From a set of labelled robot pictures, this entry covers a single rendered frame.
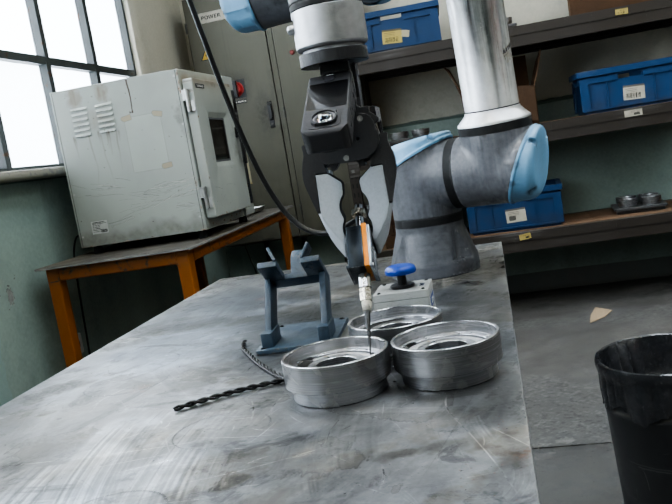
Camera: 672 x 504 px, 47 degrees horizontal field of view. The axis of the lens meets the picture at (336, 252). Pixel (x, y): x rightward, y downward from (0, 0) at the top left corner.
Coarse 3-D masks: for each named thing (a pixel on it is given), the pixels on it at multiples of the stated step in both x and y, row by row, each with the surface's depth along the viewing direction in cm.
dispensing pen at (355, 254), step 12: (360, 204) 83; (360, 216) 82; (348, 228) 80; (360, 228) 80; (348, 240) 79; (360, 240) 79; (348, 252) 79; (360, 252) 78; (348, 264) 78; (360, 264) 78; (360, 276) 79; (360, 288) 79; (360, 300) 78
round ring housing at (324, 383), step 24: (360, 336) 80; (288, 360) 77; (336, 360) 78; (360, 360) 71; (384, 360) 73; (288, 384) 74; (312, 384) 71; (336, 384) 71; (360, 384) 71; (384, 384) 74
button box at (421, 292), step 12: (384, 288) 101; (396, 288) 99; (408, 288) 99; (420, 288) 97; (432, 288) 102; (384, 300) 97; (396, 300) 97; (408, 300) 97; (420, 300) 97; (432, 300) 99
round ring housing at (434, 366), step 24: (408, 336) 79; (432, 336) 79; (480, 336) 77; (408, 360) 72; (432, 360) 70; (456, 360) 70; (480, 360) 70; (408, 384) 74; (432, 384) 71; (456, 384) 71
